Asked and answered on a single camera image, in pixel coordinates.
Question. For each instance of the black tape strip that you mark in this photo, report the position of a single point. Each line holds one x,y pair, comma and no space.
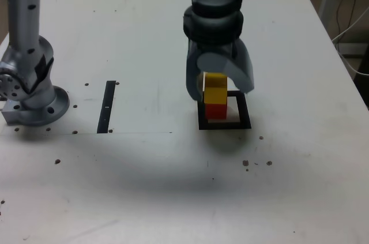
106,105

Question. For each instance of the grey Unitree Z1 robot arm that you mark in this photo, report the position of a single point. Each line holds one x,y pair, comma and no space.
23,24

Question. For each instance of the black tape square outline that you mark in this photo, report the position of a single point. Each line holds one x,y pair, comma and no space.
245,111

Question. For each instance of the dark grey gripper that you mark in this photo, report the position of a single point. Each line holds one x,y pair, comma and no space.
216,48

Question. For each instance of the red cube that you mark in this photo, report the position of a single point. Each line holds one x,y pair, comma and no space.
215,112

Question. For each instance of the yellow cube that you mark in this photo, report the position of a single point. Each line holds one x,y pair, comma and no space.
215,94

